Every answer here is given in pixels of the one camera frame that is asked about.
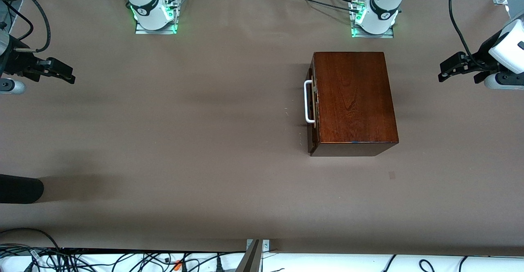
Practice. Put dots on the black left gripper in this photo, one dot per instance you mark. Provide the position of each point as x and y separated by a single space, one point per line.
479 62

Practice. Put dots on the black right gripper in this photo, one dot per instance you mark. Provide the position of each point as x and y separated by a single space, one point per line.
17 64

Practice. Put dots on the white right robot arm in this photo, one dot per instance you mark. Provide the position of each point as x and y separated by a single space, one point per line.
143 2

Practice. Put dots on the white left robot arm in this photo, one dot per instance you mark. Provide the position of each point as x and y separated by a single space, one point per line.
380 6

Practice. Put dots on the dark wooden drawer cabinet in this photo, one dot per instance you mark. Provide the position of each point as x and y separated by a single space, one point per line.
356 100

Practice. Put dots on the black ribbed cylinder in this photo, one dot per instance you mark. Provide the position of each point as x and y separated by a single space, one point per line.
20 188

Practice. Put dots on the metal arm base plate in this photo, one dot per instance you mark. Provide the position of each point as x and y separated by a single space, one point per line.
155 31
372 36

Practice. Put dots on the small metal bracket plate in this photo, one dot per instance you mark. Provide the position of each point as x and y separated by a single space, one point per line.
266 245

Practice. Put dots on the dark camera mount strut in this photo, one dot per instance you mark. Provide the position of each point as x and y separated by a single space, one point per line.
250 261

